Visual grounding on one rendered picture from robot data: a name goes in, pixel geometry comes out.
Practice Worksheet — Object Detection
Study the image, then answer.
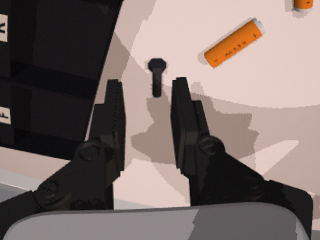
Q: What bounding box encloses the black three-compartment tray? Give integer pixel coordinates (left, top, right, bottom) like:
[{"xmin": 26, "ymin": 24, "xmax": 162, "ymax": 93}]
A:
[{"xmin": 0, "ymin": 0, "xmax": 124, "ymax": 161}]

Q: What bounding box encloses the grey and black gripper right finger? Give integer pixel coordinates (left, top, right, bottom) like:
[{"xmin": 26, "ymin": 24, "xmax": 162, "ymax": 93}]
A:
[{"xmin": 170, "ymin": 77, "xmax": 313, "ymax": 240}]

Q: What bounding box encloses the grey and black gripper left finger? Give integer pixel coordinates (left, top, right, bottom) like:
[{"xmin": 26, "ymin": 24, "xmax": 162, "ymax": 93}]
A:
[{"xmin": 0, "ymin": 79, "xmax": 126, "ymax": 240}]

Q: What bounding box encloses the black bolt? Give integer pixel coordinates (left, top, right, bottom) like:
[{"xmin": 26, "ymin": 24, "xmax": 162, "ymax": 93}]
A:
[{"xmin": 148, "ymin": 58, "xmax": 167, "ymax": 98}]

